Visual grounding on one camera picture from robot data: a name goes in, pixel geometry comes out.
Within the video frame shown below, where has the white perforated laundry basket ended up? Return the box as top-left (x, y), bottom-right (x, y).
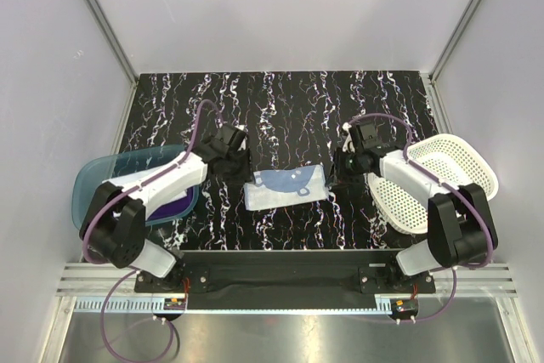
top-left (367, 133), bottom-right (499, 235)

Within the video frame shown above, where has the white slotted cable duct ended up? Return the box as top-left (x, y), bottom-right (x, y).
top-left (75, 295), bottom-right (392, 315)

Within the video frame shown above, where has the right orange connector box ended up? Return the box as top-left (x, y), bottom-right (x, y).
top-left (391, 298), bottom-right (419, 315)

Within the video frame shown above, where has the left orange connector box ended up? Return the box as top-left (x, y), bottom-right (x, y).
top-left (163, 297), bottom-right (187, 311)

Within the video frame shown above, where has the purple towel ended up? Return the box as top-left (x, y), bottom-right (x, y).
top-left (148, 190), bottom-right (194, 220)

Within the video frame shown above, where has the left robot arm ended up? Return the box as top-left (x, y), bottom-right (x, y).
top-left (80, 124), bottom-right (254, 292)

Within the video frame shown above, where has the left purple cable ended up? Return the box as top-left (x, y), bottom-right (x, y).
top-left (81, 99), bottom-right (226, 358)

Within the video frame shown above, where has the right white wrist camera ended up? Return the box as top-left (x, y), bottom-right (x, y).
top-left (342, 122), bottom-right (354, 153)

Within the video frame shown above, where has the blue transparent plastic bin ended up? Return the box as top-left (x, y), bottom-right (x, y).
top-left (71, 145), bottom-right (200, 229)

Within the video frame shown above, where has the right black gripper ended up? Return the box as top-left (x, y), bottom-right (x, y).
top-left (324, 147), bottom-right (364, 189)

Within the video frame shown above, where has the light blue towel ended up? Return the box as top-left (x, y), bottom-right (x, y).
top-left (244, 165), bottom-right (329, 212)

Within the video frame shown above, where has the white towel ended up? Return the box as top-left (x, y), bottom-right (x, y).
top-left (108, 169), bottom-right (187, 201)

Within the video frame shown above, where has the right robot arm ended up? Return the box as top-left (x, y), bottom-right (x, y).
top-left (328, 122), bottom-right (498, 292)

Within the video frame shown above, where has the orange connector box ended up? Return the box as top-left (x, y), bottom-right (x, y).
top-left (163, 297), bottom-right (187, 311)
top-left (391, 298), bottom-right (419, 315)

